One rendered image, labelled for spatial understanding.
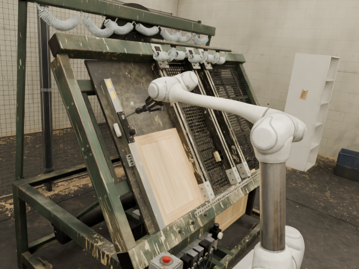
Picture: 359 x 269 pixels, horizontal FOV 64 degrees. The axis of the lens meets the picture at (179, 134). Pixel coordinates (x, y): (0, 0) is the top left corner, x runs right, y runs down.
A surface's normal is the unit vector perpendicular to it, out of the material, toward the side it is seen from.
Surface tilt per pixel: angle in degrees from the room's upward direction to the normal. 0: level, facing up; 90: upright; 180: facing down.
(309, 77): 90
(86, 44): 56
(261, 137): 84
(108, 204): 90
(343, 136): 90
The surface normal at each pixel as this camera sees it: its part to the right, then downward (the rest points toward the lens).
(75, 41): 0.70, -0.34
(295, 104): -0.66, 0.15
